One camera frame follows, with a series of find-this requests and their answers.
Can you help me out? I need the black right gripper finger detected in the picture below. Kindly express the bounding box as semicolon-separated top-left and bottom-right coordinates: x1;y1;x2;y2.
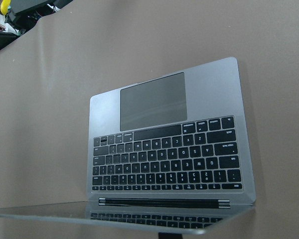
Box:
158;233;182;239

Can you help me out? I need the grey laptop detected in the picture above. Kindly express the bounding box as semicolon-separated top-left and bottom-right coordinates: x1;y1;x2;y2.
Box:
0;57;256;234

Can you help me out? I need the black dish rack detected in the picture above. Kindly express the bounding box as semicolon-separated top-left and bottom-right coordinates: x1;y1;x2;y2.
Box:
0;0;70;50

